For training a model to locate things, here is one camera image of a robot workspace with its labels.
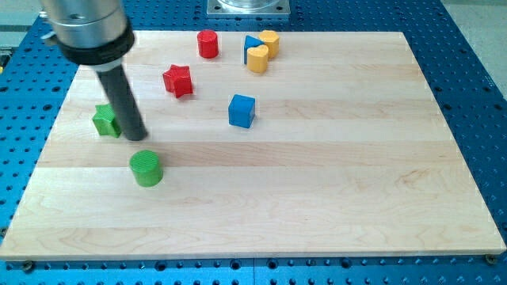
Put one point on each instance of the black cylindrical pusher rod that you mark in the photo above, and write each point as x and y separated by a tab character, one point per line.
122	101

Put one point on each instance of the green cylinder block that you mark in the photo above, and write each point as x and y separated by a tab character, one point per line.
146	168

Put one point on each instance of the green star block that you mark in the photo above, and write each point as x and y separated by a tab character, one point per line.
105	122

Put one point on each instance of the red star block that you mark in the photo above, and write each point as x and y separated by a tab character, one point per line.
177	80

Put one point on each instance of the red cylinder block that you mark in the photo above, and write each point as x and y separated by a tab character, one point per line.
208	44

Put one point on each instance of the blue cube block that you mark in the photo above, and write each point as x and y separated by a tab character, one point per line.
241	111

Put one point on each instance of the blue triangle block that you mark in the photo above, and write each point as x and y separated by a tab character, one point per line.
250	42

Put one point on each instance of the yellow heart block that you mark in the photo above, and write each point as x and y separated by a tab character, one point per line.
259	65

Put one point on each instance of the light wooden board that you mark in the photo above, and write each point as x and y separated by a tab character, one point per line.
348	155

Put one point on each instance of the yellow hexagon block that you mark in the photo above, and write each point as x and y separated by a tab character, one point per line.
272	40

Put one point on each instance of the blue perforated table plate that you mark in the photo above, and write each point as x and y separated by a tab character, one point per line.
37	79

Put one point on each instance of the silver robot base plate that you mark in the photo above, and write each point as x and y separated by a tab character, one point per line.
248	7

